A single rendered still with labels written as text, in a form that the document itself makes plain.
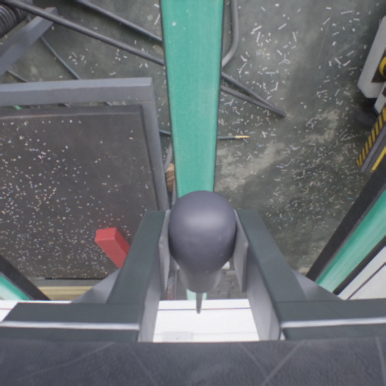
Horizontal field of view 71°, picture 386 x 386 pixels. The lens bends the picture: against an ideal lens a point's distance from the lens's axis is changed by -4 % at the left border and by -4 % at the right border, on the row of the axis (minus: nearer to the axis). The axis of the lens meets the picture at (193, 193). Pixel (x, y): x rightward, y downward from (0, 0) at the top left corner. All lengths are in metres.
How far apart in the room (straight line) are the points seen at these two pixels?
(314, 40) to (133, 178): 0.83
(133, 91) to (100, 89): 0.06
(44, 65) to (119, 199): 0.70
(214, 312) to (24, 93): 0.54
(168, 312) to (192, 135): 0.38
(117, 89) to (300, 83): 0.85
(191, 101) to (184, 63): 0.03
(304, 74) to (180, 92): 1.05
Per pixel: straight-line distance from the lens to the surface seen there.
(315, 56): 1.22
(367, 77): 1.22
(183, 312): 0.54
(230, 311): 0.54
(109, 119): 0.57
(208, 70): 0.20
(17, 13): 0.87
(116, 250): 0.87
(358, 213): 0.39
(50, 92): 0.61
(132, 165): 0.64
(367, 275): 0.49
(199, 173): 0.25
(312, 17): 1.16
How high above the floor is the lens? 1.04
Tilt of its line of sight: 41 degrees down
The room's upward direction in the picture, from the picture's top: 179 degrees clockwise
